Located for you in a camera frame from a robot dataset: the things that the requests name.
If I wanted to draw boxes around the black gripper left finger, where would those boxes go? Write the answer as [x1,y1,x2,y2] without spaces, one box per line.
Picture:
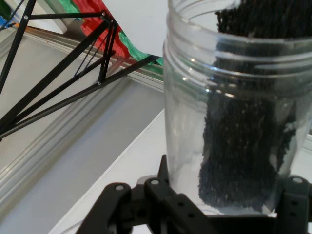
[75,154,208,234]

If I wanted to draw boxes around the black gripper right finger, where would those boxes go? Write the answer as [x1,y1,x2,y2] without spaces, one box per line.
[274,174,312,234]

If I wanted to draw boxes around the black seeds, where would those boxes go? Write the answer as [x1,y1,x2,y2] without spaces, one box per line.
[198,0,312,213]

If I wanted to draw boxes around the clear plastic jar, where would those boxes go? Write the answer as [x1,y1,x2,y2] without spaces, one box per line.
[162,0,312,216]

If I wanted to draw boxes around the black tripod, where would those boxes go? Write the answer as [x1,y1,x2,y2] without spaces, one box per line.
[0,0,161,142]

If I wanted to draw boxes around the green giant building block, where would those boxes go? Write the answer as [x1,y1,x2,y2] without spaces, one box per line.
[58,0,82,14]
[117,31,163,66]

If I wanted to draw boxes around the red giant building block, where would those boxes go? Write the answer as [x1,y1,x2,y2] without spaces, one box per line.
[72,0,130,61]

